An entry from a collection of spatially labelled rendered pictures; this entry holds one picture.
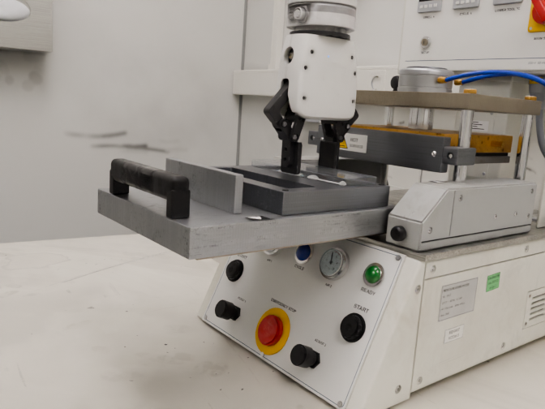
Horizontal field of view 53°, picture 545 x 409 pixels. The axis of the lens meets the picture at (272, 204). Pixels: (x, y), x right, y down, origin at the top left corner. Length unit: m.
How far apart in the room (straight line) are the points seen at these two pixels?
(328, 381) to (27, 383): 0.34
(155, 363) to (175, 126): 1.65
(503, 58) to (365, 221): 0.42
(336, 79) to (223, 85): 1.70
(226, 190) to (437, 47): 0.57
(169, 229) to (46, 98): 1.66
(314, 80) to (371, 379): 0.34
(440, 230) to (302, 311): 0.20
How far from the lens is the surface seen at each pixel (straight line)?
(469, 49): 0.99
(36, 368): 0.75
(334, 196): 0.61
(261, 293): 0.77
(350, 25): 0.69
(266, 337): 0.73
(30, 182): 2.17
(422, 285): 0.64
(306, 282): 0.72
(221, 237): 0.51
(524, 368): 0.86
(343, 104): 0.71
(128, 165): 0.61
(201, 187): 0.61
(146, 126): 2.25
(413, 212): 0.65
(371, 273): 0.65
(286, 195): 0.56
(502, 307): 0.81
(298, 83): 0.66
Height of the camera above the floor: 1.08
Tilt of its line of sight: 10 degrees down
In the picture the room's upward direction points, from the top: 4 degrees clockwise
